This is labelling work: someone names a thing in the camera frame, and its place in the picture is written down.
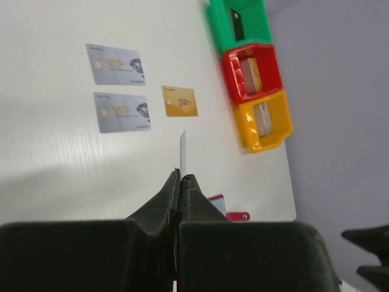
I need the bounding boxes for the red leather card holder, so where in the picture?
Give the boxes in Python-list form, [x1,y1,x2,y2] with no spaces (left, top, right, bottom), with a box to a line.
[208,194,250,222]

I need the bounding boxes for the green plastic bin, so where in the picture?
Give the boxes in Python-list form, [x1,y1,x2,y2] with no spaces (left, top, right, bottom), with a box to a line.
[205,0,273,57]

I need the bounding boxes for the black item in green bin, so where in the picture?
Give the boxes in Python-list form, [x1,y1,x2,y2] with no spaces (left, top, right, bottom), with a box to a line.
[229,9,245,41]

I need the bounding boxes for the tan box in red bin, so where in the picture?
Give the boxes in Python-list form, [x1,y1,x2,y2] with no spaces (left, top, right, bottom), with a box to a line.
[241,58,263,94]

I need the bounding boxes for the gold credit card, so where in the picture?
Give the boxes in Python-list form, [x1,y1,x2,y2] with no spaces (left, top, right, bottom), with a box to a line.
[162,86,198,117]

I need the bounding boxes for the red plastic bin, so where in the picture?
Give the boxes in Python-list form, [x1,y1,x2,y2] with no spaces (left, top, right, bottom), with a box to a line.
[221,43,283,104]

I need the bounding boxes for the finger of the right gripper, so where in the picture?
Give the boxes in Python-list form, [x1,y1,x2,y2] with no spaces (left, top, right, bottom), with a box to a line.
[341,225,388,265]
[356,266,389,292]

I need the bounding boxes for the white box in yellow bin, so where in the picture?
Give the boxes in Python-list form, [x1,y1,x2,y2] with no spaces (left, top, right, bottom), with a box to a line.
[253,102,273,137]

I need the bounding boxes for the black credit card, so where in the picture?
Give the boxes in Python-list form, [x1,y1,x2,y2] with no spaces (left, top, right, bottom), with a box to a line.
[179,131,186,179]

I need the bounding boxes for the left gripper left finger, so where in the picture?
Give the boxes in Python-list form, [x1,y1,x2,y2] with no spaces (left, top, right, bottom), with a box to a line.
[1,170,181,291]

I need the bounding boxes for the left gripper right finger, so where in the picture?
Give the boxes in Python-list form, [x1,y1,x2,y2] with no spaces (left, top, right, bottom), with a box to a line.
[177,175,340,291]

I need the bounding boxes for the yellow plastic bin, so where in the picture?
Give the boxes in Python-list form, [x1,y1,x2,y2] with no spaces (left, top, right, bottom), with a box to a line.
[233,90,294,153]

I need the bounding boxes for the white VIP card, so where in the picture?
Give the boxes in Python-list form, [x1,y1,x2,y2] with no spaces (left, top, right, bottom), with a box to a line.
[86,44,146,86]
[94,92,151,134]

